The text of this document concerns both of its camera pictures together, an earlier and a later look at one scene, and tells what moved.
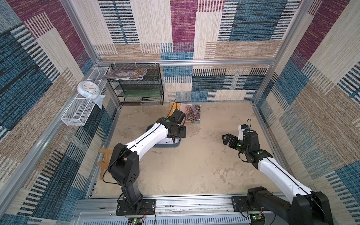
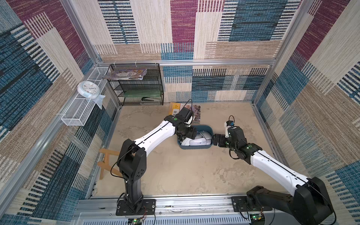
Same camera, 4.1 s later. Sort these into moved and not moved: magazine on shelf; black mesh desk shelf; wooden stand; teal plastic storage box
Moved: teal plastic storage box
Not moved: magazine on shelf; wooden stand; black mesh desk shelf
